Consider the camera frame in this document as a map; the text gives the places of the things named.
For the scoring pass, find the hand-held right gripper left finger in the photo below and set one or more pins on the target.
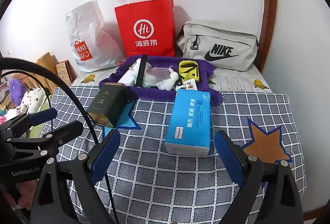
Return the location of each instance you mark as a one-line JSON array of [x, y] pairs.
[[105, 154]]

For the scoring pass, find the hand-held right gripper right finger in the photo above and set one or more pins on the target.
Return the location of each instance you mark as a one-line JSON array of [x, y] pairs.
[[232, 159]]

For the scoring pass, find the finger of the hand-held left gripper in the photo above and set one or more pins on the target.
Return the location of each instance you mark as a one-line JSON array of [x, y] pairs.
[[43, 114], [67, 128]]

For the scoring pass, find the printed paper card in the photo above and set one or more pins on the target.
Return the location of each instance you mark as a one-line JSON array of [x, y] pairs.
[[188, 86]]

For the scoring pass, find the translucent white pouch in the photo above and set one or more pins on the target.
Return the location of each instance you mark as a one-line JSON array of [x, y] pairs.
[[156, 73]]

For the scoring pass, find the yellow black pouch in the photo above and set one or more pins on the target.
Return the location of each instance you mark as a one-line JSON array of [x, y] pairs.
[[188, 70]]

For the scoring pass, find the person's left hand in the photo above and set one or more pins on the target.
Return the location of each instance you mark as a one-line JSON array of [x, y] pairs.
[[27, 193]]

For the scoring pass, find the purple plush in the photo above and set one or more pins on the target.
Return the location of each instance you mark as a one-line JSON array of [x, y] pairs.
[[15, 92]]

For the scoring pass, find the dark green tin box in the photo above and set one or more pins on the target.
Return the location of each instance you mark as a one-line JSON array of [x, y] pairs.
[[107, 105]]

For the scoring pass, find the patterned brown box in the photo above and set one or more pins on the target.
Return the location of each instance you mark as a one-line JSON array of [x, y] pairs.
[[64, 71]]

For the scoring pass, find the wooden headboard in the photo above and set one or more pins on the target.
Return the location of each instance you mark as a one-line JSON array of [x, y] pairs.
[[49, 64]]

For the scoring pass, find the grey checked star blanket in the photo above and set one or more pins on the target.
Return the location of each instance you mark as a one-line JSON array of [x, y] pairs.
[[154, 175]]

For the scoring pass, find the blue tissue pack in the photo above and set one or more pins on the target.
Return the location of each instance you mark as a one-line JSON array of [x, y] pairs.
[[189, 120]]

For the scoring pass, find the parrot print sheet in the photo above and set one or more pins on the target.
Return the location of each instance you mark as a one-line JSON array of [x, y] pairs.
[[237, 82]]

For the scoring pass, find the purple towel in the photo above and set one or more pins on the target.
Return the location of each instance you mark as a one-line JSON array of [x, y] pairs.
[[154, 93]]

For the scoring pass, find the white plastic shopping bag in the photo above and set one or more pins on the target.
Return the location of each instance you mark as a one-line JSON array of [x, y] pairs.
[[87, 33]]

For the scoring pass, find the grey zip bag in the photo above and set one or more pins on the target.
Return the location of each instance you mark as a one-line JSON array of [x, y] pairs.
[[219, 46]]

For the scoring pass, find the red paper bag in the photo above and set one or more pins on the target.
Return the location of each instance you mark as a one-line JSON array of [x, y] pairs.
[[147, 30]]

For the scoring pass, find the brown wooden door frame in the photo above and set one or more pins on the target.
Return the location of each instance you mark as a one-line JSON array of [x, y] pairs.
[[269, 7]]

